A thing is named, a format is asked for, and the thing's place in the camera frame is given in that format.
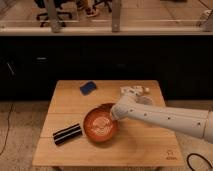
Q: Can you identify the orange ceramic bowl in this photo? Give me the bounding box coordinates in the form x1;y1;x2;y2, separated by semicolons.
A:
83;103;118;143

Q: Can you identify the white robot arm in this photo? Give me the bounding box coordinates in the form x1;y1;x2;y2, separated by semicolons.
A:
111;95;213;143

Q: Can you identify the blue sponge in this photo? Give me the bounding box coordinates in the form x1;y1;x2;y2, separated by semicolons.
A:
80;81;97;95

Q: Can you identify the white dice cluster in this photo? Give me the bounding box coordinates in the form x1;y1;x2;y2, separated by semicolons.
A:
120;86;150;96

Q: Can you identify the wooden table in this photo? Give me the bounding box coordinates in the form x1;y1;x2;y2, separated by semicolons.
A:
33;80;183;169

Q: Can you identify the black office chair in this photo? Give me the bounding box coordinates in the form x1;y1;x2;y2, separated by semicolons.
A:
34;0;72;27

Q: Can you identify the grey metal post centre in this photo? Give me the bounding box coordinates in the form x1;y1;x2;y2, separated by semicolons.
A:
112;0;121;32

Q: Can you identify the grey metal post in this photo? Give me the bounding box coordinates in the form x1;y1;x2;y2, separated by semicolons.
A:
44;0;60;33
112;0;121;32

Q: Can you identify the grey metal post left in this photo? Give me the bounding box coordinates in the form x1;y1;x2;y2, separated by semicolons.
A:
44;0;60;33

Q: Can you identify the black floor cable left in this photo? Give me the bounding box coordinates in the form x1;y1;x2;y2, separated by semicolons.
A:
0;100;15;157

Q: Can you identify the black floor cable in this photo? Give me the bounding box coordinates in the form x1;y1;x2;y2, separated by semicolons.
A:
0;100;15;157
186;152;208;171

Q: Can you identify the black floor cable right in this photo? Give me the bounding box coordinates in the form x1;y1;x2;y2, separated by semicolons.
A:
186;152;208;171

